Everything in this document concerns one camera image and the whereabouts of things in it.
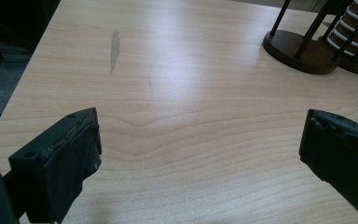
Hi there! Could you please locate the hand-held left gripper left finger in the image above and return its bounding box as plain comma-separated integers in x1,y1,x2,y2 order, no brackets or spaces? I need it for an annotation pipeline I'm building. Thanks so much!
8,107,103,224

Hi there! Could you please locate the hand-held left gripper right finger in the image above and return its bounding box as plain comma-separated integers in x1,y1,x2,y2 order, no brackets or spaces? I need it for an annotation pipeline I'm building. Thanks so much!
298,108,358,224

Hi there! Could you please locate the black cabinet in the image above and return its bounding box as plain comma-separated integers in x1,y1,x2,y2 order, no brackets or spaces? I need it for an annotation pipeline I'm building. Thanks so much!
0,0,62,68

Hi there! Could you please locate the black wire double cup rack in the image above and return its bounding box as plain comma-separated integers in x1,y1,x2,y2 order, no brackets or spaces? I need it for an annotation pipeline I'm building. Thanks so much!
262,0,358,78

